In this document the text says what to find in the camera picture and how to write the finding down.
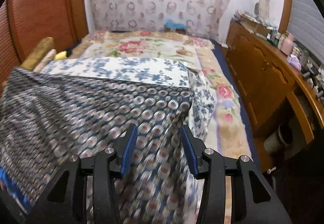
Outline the grey window blind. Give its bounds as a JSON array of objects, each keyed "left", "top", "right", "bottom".
[{"left": 287, "top": 0, "right": 324, "bottom": 61}]

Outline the blue floral white blanket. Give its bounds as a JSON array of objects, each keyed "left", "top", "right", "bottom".
[{"left": 41, "top": 57, "right": 215, "bottom": 140}]

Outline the cream rolled pillow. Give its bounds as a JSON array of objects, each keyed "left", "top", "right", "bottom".
[{"left": 33, "top": 49, "right": 56, "bottom": 72}]

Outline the blue toy on headboard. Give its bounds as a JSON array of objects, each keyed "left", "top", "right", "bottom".
[{"left": 164, "top": 19, "right": 187, "bottom": 31}]

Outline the brown louvered wardrobe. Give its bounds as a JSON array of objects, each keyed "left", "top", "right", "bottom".
[{"left": 1, "top": 0, "right": 88, "bottom": 84}]

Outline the pink rose floral bedspread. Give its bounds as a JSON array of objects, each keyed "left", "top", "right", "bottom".
[{"left": 67, "top": 30, "right": 252, "bottom": 158}]

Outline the clutter pile on dresser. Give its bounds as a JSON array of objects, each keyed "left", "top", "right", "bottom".
[{"left": 233, "top": 10, "right": 276, "bottom": 37}]

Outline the navy circle-patterned silk garment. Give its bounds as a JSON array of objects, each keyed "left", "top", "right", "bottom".
[{"left": 1, "top": 68, "right": 192, "bottom": 223}]

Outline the yellow plush toy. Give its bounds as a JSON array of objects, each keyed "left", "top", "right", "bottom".
[{"left": 54, "top": 51, "right": 68, "bottom": 61}]

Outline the brown gold patterned cushion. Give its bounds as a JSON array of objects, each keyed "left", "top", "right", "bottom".
[{"left": 20, "top": 37, "right": 55, "bottom": 70}]

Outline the wooden dresser cabinet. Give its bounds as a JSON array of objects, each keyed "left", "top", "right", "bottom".
[{"left": 226, "top": 20, "right": 323, "bottom": 171}]

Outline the pink bottle on dresser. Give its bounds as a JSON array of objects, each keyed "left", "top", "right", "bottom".
[{"left": 280, "top": 33, "right": 295, "bottom": 56}]

